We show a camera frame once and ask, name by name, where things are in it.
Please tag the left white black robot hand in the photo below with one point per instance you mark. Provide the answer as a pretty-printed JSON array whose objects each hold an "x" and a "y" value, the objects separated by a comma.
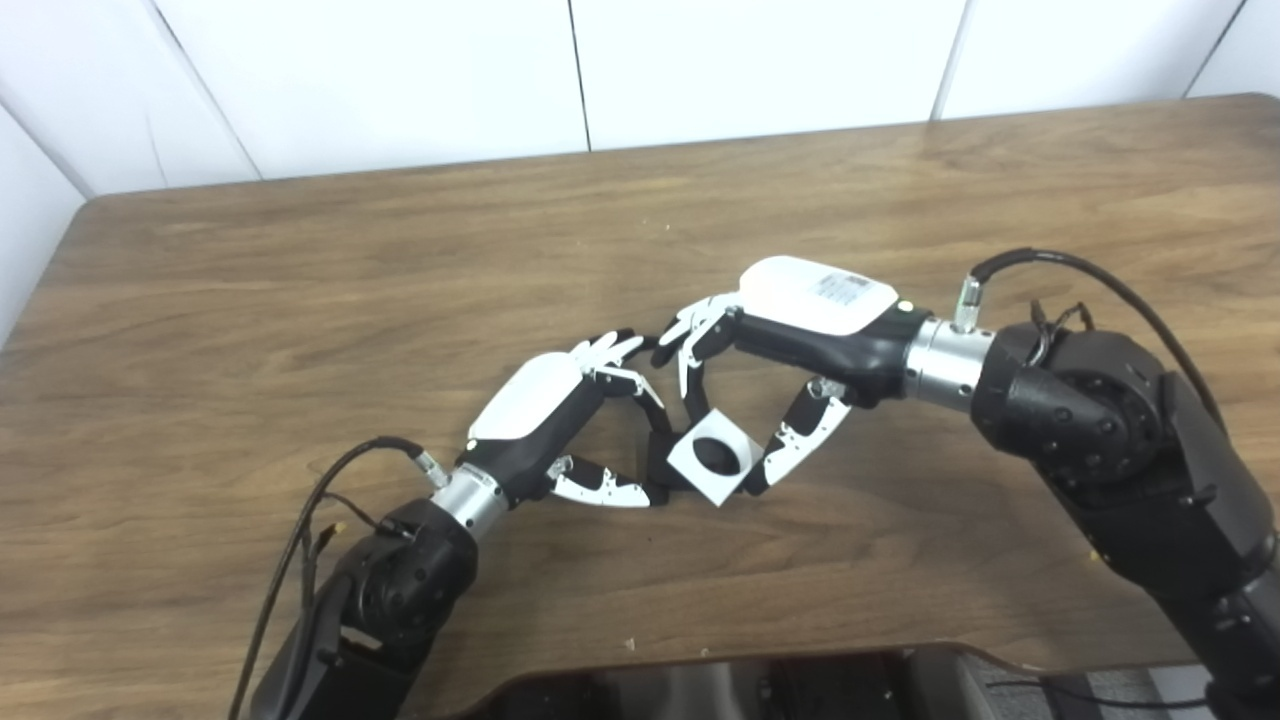
[{"x": 530, "y": 400}]

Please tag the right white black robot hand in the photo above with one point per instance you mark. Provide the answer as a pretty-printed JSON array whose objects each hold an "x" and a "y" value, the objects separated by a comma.
[{"x": 820, "y": 310}]

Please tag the black peg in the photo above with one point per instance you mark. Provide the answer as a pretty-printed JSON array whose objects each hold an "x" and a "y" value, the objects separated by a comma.
[{"x": 660, "y": 460}]

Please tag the white square piece with hole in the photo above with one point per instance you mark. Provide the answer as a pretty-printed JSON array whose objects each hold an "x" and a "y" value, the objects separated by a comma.
[{"x": 690, "y": 470}]

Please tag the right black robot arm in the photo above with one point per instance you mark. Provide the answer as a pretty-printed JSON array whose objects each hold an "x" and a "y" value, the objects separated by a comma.
[{"x": 1100, "y": 430}]

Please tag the black grey robot torso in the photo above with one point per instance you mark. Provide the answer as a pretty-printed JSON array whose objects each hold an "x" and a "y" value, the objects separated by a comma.
[{"x": 700, "y": 695}]

